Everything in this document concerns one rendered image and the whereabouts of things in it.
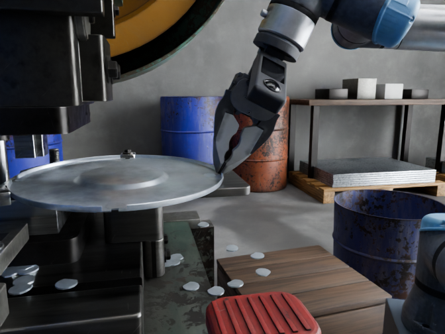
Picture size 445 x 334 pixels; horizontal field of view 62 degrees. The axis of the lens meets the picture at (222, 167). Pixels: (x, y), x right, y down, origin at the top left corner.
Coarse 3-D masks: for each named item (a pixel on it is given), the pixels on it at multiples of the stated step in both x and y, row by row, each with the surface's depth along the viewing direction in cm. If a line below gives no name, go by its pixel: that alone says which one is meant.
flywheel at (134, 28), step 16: (128, 0) 83; (144, 0) 84; (160, 0) 81; (176, 0) 82; (192, 0) 82; (128, 16) 82; (144, 16) 81; (160, 16) 82; (176, 16) 82; (128, 32) 81; (144, 32) 82; (160, 32) 82; (112, 48) 81; (128, 48) 82; (144, 48) 90
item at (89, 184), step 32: (64, 160) 62; (96, 160) 65; (160, 160) 66; (192, 160) 64; (32, 192) 46; (64, 192) 46; (96, 192) 46; (128, 192) 47; (160, 192) 47; (192, 192) 47
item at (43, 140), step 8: (16, 136) 48; (24, 136) 48; (32, 136) 48; (40, 136) 49; (16, 144) 48; (24, 144) 48; (32, 144) 48; (40, 144) 50; (16, 152) 48; (24, 152) 48; (32, 152) 49; (40, 152) 50; (48, 152) 52
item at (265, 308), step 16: (224, 304) 26; (240, 304) 26; (256, 304) 26; (272, 304) 26; (288, 304) 26; (208, 320) 25; (224, 320) 24; (240, 320) 24; (256, 320) 24; (272, 320) 24; (288, 320) 24; (304, 320) 24
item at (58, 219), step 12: (12, 180) 55; (12, 204) 44; (24, 204) 45; (0, 216) 44; (12, 216) 45; (24, 216) 45; (36, 216) 45; (48, 216) 46; (60, 216) 48; (36, 228) 46; (48, 228) 46; (60, 228) 47
